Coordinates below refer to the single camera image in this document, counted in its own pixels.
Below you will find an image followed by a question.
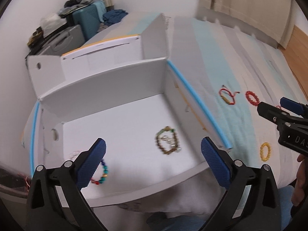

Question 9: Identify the red bead bracelet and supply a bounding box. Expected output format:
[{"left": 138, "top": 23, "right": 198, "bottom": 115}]
[{"left": 245, "top": 90, "right": 261, "bottom": 106}]

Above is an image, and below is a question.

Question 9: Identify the yellow bead bracelet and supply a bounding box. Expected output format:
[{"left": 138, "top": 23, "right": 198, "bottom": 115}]
[{"left": 259, "top": 142, "right": 272, "bottom": 162}]

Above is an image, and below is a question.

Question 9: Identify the red cord gold bar bracelet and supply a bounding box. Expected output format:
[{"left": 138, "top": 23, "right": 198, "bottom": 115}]
[{"left": 218, "top": 84, "right": 241, "bottom": 106}]

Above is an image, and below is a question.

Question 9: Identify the right hand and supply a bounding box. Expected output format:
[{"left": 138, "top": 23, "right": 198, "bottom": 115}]
[{"left": 291, "top": 154, "right": 307, "bottom": 207}]

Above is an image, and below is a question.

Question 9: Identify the striped bed sheet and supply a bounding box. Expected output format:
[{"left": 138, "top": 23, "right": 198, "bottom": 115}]
[{"left": 81, "top": 11, "right": 308, "bottom": 220}]

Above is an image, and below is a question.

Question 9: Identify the white cardboard shoe box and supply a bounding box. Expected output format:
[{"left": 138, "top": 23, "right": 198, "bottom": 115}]
[{"left": 23, "top": 13, "right": 231, "bottom": 207}]

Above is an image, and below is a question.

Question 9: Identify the grey suitcase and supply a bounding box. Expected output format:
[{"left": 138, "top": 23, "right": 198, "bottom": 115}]
[{"left": 28, "top": 25, "right": 85, "bottom": 56}]

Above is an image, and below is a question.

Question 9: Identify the clutter on suitcases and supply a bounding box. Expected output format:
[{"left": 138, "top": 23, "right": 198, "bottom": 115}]
[{"left": 27, "top": 0, "right": 94, "bottom": 49}]

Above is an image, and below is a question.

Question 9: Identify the teal suitcase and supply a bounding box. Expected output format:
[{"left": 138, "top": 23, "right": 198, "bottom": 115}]
[{"left": 72, "top": 0, "right": 106, "bottom": 41}]

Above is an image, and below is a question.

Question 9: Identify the blue clothes pile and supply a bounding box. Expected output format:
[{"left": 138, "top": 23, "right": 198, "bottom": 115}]
[{"left": 103, "top": 9, "right": 128, "bottom": 26}]

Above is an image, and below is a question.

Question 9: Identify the multicolour bead bracelet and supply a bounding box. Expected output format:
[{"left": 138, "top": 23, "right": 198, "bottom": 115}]
[{"left": 90, "top": 158, "right": 110, "bottom": 186}]

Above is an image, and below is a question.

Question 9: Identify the brown bead pearl bracelet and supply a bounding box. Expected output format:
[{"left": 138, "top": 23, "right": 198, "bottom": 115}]
[{"left": 154, "top": 125, "right": 182, "bottom": 155}]

